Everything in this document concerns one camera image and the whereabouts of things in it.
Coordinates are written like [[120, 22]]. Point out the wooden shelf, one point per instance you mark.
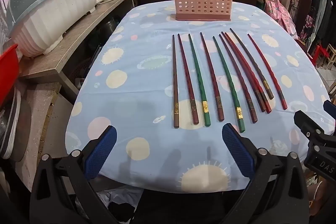
[[78, 35]]

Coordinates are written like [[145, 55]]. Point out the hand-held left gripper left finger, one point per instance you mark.
[[103, 153]]

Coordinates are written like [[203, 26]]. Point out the red plastic basin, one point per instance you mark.
[[8, 71]]

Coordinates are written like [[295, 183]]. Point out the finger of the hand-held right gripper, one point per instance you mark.
[[312, 129], [330, 113]]

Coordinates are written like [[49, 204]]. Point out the dark red chopstick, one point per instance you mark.
[[188, 82], [237, 77], [210, 74]]

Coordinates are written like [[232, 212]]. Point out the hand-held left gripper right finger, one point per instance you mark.
[[236, 150]]

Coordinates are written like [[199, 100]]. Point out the dark wooden chair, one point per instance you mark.
[[304, 11]]

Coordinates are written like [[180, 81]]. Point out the pink floral cloth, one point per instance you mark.
[[279, 8]]

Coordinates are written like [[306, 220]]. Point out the light blue dotted tablecloth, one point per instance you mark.
[[136, 69]]

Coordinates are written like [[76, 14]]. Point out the white dish drainer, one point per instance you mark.
[[52, 22]]

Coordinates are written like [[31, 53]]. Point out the black chopstick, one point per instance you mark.
[[251, 64]]

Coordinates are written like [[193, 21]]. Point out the red stool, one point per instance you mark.
[[320, 56]]

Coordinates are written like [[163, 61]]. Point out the green chopstick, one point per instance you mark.
[[228, 82], [198, 77]]

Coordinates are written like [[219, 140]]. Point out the brown chopstick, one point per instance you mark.
[[175, 82]]

